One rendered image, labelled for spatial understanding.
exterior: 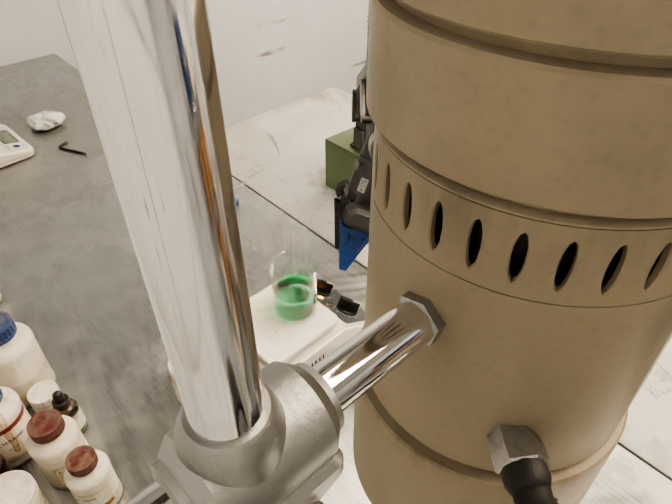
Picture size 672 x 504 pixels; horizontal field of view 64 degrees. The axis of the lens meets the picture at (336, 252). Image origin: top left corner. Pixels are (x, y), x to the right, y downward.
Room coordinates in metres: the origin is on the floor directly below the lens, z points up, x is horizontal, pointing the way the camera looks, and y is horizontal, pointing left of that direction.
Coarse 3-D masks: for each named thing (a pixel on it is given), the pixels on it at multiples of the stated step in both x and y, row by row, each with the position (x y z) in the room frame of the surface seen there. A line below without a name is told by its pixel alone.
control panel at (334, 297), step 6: (330, 294) 0.60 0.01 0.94; (336, 294) 0.60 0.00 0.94; (318, 300) 0.56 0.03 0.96; (324, 300) 0.57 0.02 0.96; (330, 300) 0.57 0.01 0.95; (336, 300) 0.58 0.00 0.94; (330, 306) 0.55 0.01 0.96; (336, 312) 0.54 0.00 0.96; (360, 312) 0.56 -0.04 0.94; (342, 318) 0.53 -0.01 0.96; (348, 318) 0.53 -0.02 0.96; (354, 318) 0.54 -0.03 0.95; (360, 318) 0.54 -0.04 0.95
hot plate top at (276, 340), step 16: (256, 304) 0.53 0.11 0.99; (272, 304) 0.53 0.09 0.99; (320, 304) 0.53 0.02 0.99; (256, 320) 0.50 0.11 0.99; (272, 320) 0.50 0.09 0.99; (320, 320) 0.50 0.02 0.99; (336, 320) 0.50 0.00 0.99; (256, 336) 0.47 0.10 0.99; (272, 336) 0.47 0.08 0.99; (288, 336) 0.47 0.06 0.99; (304, 336) 0.47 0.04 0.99; (320, 336) 0.48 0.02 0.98; (272, 352) 0.44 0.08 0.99; (288, 352) 0.44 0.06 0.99
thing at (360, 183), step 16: (368, 160) 0.65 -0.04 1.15; (352, 176) 0.66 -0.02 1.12; (368, 176) 0.64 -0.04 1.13; (336, 192) 0.71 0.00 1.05; (352, 192) 0.64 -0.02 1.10; (368, 192) 0.63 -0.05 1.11; (352, 208) 0.57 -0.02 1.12; (368, 208) 0.59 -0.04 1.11; (352, 224) 0.56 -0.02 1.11; (368, 224) 0.56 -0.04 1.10
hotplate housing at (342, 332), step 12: (348, 324) 0.51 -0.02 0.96; (360, 324) 0.53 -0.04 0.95; (324, 336) 0.49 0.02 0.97; (336, 336) 0.49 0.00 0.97; (348, 336) 0.51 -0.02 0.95; (312, 348) 0.47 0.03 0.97; (324, 348) 0.47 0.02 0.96; (336, 348) 0.49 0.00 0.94; (300, 360) 0.45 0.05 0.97; (312, 360) 0.46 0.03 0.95
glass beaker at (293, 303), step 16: (288, 256) 0.55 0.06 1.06; (304, 256) 0.55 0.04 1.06; (272, 272) 0.53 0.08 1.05; (288, 272) 0.55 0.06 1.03; (304, 272) 0.55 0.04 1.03; (272, 288) 0.51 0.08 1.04; (288, 288) 0.49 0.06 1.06; (304, 288) 0.49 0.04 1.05; (288, 304) 0.49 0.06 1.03; (304, 304) 0.49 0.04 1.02; (288, 320) 0.49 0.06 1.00; (304, 320) 0.49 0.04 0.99
